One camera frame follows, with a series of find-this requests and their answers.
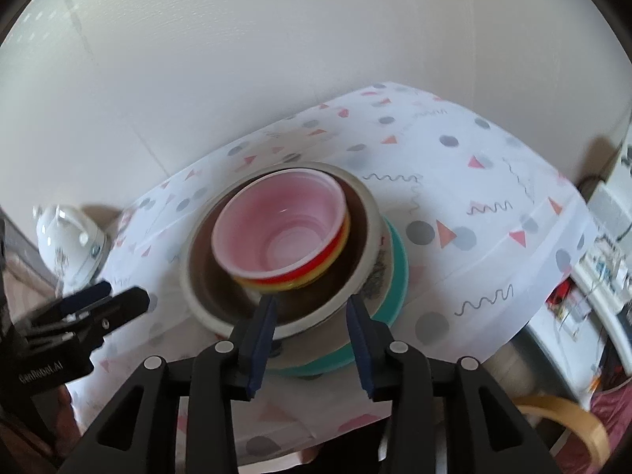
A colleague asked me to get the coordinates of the stainless steel bowl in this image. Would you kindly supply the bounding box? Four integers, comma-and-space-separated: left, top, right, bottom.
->
179, 160, 383, 341

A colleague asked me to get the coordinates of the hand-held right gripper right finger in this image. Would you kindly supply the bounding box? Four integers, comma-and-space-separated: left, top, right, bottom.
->
346, 294, 551, 474

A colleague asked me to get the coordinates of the teal plastic plate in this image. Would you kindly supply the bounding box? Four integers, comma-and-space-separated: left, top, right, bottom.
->
269, 217, 410, 381

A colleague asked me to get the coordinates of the patterned plastic tablecloth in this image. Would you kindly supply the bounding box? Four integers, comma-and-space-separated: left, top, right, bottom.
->
101, 84, 600, 460

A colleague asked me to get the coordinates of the large white patterned plate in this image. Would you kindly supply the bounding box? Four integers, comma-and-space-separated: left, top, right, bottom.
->
267, 207, 396, 369

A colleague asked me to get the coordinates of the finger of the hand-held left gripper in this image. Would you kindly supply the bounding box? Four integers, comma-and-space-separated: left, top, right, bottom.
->
30, 286, 151, 356
30, 280, 113, 327

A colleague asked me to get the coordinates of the white ceramic electric kettle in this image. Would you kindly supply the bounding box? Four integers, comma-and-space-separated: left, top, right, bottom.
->
34, 203, 108, 284

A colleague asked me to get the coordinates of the white plastic tray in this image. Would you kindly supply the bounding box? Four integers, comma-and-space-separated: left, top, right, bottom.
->
545, 182, 632, 356

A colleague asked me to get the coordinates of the red plastic bowl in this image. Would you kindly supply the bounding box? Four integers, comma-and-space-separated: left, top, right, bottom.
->
211, 169, 351, 282

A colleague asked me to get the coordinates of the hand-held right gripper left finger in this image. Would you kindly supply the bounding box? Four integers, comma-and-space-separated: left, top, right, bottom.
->
56, 295, 278, 474

